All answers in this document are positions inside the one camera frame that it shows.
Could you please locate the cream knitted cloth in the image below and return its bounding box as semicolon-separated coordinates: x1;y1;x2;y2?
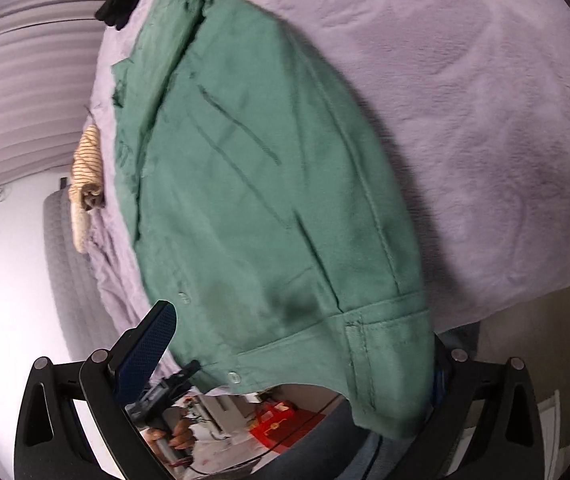
68;187;92;254

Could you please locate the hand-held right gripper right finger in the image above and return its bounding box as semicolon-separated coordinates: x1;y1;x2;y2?
405;335;562;480

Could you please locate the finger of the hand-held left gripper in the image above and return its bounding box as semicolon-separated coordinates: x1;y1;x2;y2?
167;359;202;386

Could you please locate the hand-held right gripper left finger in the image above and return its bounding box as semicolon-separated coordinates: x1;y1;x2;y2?
14;300;178;480

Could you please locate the lavender plush blanket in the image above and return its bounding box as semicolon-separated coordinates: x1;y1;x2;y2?
82;0;570;396

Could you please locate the red box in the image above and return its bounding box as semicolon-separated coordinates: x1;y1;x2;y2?
249;401;311;448

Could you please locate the green work jacket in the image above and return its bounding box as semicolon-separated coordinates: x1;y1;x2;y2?
112;0;438;438

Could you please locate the grey curtain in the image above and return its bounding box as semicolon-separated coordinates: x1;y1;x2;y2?
0;0;136;196

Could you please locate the person's left hand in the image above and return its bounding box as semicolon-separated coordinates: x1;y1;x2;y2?
145;416;197;456

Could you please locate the beige striped garment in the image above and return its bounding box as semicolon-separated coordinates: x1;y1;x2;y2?
68;124;107;211

